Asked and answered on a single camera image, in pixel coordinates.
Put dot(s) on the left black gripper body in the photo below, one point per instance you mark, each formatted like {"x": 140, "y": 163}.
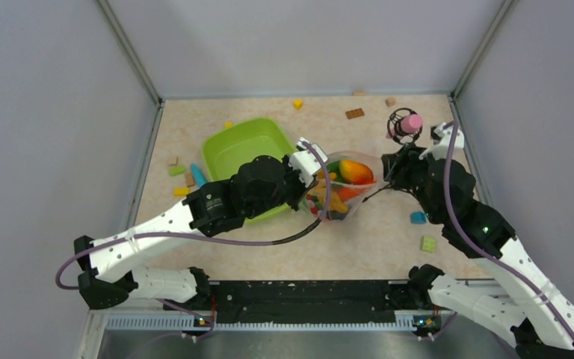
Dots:
{"x": 289, "y": 191}

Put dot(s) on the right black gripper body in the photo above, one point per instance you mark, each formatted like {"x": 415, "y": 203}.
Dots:
{"x": 412, "y": 175}

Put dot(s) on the orange toy fruit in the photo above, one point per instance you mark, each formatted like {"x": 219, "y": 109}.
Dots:
{"x": 355, "y": 173}

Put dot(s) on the clear zip top bag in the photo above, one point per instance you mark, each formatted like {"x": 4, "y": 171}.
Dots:
{"x": 376, "y": 166}

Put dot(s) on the red toy chili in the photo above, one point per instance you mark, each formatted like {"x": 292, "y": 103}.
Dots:
{"x": 314, "y": 204}

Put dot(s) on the orange toy carrot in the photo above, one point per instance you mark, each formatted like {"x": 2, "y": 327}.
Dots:
{"x": 348, "y": 193}

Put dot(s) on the green toy pepper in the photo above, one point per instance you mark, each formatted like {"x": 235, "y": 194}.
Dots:
{"x": 334, "y": 171}

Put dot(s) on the orange toy pastry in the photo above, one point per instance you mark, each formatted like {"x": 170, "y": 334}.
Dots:
{"x": 319, "y": 193}

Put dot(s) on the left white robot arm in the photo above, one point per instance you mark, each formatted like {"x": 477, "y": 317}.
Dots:
{"x": 114, "y": 270}

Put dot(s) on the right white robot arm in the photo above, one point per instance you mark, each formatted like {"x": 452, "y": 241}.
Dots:
{"x": 538, "y": 320}

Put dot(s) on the pink microphone on tripod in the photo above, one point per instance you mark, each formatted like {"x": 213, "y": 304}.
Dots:
{"x": 404, "y": 126}

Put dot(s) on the blue toy block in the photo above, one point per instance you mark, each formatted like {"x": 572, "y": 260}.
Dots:
{"x": 418, "y": 217}

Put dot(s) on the green plastic bowl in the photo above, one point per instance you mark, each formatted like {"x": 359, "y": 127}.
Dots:
{"x": 227, "y": 150}

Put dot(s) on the cyan toy piece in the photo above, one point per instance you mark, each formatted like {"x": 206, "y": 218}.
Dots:
{"x": 198, "y": 175}

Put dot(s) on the brown toy brick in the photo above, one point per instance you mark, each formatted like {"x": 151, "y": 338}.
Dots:
{"x": 354, "y": 113}

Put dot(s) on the brown toy block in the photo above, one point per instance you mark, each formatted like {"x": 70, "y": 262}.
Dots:
{"x": 189, "y": 180}

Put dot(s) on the light green block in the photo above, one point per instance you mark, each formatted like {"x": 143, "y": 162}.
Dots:
{"x": 428, "y": 244}

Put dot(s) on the yellow toy block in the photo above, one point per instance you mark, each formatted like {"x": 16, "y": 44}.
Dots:
{"x": 298, "y": 104}

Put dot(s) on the yellow toy brick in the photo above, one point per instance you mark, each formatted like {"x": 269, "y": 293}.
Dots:
{"x": 181, "y": 192}

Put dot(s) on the small tan block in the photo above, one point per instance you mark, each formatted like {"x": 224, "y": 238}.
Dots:
{"x": 173, "y": 161}

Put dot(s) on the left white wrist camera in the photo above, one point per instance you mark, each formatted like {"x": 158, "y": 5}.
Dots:
{"x": 309, "y": 159}

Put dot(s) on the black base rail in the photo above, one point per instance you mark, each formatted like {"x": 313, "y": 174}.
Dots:
{"x": 304, "y": 301}

